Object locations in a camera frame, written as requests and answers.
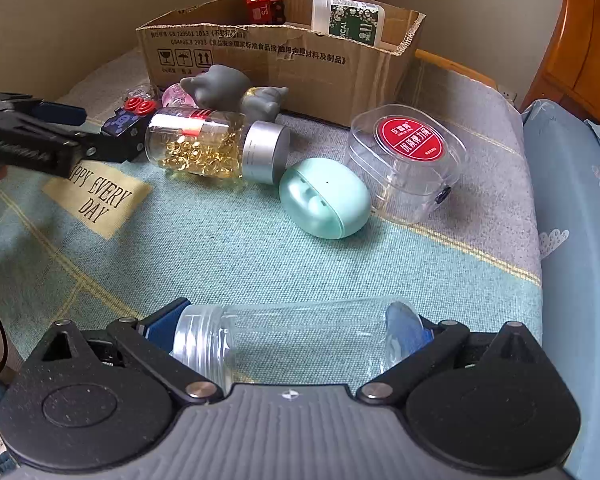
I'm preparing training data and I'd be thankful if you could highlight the grey toy figure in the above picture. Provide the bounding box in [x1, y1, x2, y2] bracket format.
[180, 64, 290, 123]

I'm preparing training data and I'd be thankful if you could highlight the wooden cabinet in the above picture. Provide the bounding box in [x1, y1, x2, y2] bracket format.
[532, 0, 600, 133]

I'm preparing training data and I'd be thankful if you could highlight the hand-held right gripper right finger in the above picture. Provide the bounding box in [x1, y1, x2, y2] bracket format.
[355, 316, 545, 405]

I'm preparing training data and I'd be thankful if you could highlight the clear plastic jar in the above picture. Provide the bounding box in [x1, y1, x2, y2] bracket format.
[172, 297, 426, 393]

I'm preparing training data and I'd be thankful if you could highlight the capsule jar with silver lid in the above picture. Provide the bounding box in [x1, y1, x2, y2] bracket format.
[144, 106, 291, 187]

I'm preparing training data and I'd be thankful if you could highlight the small red box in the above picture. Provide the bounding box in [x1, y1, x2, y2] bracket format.
[245, 0, 287, 25]

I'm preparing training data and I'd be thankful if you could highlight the cardboard box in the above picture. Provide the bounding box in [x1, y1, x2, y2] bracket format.
[135, 0, 427, 128]

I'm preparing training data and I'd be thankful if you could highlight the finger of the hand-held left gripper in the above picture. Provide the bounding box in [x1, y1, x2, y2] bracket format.
[0, 112, 143, 178]
[0, 91, 88, 128]

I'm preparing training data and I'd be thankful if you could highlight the white bottle with green label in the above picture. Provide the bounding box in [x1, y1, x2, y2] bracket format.
[311, 0, 385, 47]

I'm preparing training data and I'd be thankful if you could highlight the wooden bed frame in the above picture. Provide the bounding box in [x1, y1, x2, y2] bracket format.
[414, 49, 498, 88]

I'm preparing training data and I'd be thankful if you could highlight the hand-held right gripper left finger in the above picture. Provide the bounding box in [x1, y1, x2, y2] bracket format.
[40, 297, 226, 407]

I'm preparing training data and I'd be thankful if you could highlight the mint green egg-shaped case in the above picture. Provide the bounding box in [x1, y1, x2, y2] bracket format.
[278, 157, 372, 240]

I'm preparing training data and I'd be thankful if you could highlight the clear container with red label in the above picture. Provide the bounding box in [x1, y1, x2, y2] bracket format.
[347, 104, 468, 226]

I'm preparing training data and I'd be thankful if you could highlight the pink keychain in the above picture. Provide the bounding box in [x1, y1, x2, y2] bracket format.
[127, 82, 201, 110]

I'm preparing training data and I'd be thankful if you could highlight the blue toy with red wheels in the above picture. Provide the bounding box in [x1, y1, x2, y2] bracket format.
[101, 97, 157, 148]

